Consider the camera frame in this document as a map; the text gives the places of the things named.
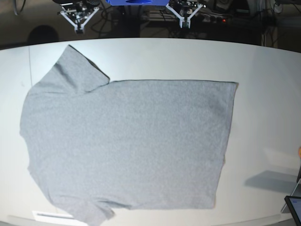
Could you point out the white paper strip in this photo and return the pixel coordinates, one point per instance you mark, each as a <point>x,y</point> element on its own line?
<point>39,215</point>

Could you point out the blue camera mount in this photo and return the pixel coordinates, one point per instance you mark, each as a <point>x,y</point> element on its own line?
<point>138,2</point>

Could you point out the black power strip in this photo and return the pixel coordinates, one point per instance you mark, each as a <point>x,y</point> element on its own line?
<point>212,19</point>

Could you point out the black tablet screen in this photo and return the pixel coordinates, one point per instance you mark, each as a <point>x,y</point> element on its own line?
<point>294,206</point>

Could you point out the grey T-shirt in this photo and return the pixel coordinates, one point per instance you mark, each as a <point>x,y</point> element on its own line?
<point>95,145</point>

